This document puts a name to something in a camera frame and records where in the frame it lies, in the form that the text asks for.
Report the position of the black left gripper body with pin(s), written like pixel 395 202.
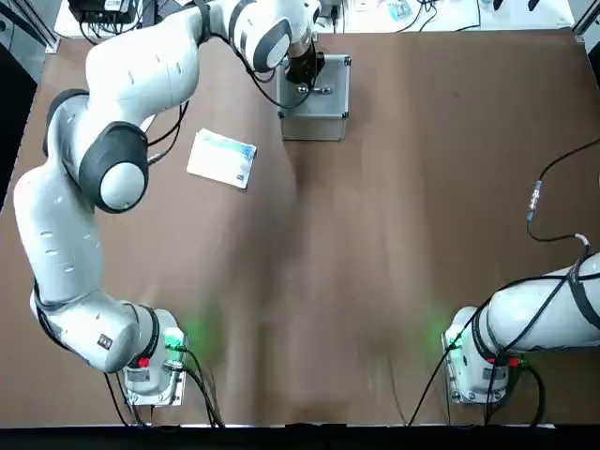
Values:
pixel 304 65

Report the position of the aluminium first-aid case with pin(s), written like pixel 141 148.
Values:
pixel 323 112

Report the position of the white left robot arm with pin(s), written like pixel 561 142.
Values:
pixel 140 70

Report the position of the teal spare packet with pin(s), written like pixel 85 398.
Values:
pixel 399 11

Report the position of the folded mask packet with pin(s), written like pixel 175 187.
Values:
pixel 220 159

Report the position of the black network switch box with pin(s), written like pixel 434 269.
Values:
pixel 100 9

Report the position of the aluminium corner frame post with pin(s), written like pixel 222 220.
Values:
pixel 49 40
pixel 586 21

